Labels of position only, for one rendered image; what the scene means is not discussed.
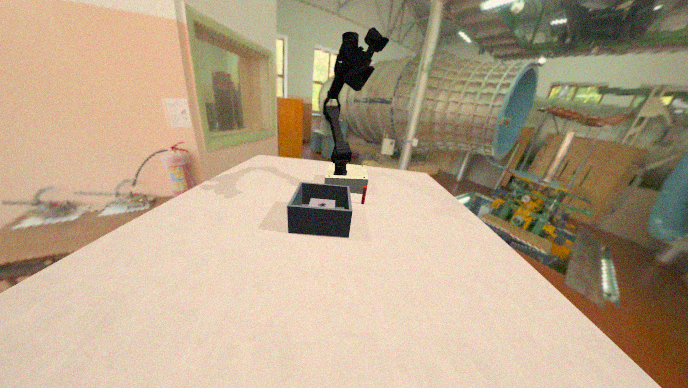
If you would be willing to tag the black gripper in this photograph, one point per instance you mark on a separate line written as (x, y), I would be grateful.
(358, 75)

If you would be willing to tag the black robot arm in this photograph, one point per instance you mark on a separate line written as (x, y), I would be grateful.
(341, 152)

